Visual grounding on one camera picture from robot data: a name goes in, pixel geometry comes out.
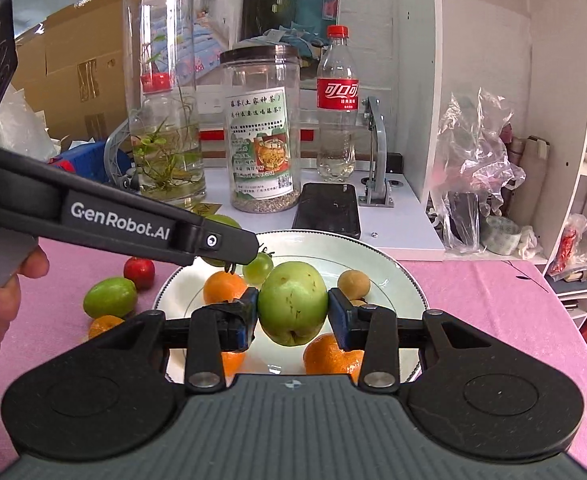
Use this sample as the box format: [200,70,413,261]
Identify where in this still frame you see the small green fruit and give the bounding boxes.
[200,214,244,267]
[242,252,275,285]

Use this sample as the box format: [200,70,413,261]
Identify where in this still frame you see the black phone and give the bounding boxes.
[292,182,363,239]

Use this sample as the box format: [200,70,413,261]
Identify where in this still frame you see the wall poster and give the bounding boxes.
[193,0,341,101]

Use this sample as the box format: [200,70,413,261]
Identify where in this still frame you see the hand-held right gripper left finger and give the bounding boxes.
[80,287,260,395]

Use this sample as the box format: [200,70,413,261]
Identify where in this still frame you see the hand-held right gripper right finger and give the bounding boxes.
[327,287,505,392]

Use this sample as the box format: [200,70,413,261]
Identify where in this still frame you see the clear bag with red packet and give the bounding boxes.
[548,214,587,281]

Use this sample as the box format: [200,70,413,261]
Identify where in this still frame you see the tall glass vase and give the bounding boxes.
[123,0,208,211]

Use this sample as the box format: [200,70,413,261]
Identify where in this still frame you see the red-label cola bottle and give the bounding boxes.
[316,25,360,183]

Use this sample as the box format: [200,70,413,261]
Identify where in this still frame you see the oval green fruit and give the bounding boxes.
[83,277,139,320]

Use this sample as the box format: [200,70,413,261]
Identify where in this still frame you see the large light green apple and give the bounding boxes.
[257,260,330,347]

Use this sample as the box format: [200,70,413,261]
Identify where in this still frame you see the orange mandarin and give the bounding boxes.
[220,351,248,378]
[88,315,126,341]
[203,270,249,306]
[303,332,365,383]

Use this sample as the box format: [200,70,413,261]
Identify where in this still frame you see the clear labelled plastic jar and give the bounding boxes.
[219,45,301,213]

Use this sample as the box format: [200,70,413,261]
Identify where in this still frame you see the cardboard box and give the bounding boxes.
[10,0,146,143]

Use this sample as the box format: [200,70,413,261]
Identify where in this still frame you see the white shelf unit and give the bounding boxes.
[523,0,587,361]

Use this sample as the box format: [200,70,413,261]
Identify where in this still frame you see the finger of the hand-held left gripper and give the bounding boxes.
[193,219,262,267]

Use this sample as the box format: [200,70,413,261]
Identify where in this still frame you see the grey metal lever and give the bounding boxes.
[358,96,397,208]
[104,122,136,188]

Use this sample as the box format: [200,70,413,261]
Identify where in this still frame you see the stack of books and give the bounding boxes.
[546,277,587,301]

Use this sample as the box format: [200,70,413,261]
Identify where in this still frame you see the white plate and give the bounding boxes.
[152,230,430,386]

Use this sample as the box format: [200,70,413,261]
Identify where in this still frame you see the brown cardboard pieces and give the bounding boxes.
[511,135,551,226]

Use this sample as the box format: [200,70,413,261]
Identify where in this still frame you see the blue device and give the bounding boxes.
[48,141,134,186]

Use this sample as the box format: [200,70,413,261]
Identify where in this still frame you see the red-capped bottle with plant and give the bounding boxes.
[130,72,206,201]

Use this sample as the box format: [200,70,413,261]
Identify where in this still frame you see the clear plastic bag with fruit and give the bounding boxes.
[0,87,59,163]

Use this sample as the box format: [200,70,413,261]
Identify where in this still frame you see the small red apple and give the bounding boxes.
[123,256,156,291]

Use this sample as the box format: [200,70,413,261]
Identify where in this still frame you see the crumpled clear plastic bag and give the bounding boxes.
[428,87,527,253]

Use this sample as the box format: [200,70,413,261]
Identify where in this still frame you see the pink floral tablecloth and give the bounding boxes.
[0,237,587,480]

